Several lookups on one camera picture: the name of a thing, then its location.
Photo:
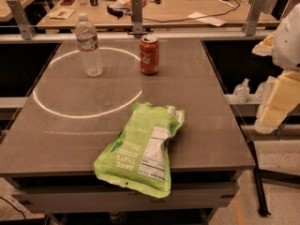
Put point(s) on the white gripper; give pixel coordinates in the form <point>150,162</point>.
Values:
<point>288,44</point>

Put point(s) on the clear plastic water bottle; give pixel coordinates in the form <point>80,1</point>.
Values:
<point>87,39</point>

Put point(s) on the clear sanitizer bottle right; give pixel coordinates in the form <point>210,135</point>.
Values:
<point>262,89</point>

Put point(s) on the clear sanitizer bottle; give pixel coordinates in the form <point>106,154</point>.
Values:
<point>262,89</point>
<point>241,92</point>

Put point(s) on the clear sanitizer bottle left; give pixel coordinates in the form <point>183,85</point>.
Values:
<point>241,92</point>

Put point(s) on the red cola can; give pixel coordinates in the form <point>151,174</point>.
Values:
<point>149,54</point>

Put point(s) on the wooden back desk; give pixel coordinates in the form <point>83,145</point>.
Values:
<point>168,13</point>

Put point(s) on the black floor pole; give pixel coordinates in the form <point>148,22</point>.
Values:
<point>263,208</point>

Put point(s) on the green snack bag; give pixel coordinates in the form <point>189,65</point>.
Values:
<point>138,157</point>

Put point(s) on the black sunglasses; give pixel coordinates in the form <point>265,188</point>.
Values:
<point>116,13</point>

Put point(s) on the brown phone on desk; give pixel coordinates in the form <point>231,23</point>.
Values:
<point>67,2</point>

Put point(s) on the beige card on desk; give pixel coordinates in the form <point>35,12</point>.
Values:
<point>61,13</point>

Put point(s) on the right metal bracket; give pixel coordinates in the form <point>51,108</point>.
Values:
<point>249,28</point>

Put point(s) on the metal bracket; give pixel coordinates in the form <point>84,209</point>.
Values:
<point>137,19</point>
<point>249,28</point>
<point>25,28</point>

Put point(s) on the middle metal bracket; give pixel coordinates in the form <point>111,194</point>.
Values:
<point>137,19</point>

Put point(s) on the left metal bracket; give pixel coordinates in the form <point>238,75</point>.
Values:
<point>25,28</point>

